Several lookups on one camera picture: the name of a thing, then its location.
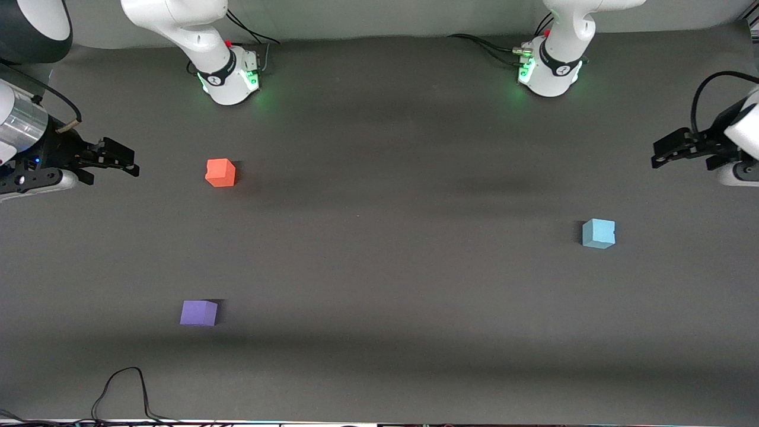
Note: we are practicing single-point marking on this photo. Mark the dark grey table mat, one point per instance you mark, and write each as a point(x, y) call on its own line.
point(379, 267)

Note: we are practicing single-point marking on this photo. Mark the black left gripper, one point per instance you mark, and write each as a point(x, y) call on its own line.
point(707, 144)

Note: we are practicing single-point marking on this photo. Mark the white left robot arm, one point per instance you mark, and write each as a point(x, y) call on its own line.
point(563, 35)

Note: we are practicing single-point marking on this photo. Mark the light blue foam block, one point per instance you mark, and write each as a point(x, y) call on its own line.
point(598, 233)

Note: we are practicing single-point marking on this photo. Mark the orange foam block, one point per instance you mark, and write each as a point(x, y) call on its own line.
point(220, 173)

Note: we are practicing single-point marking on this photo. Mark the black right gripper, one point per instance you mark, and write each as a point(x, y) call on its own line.
point(61, 150)

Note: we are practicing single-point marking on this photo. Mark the aluminium frame rail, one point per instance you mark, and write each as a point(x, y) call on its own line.
point(753, 28)

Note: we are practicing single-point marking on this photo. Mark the purple foam block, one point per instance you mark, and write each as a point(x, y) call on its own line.
point(198, 313)

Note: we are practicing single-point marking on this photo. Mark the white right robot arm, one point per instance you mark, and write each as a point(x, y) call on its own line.
point(178, 24)

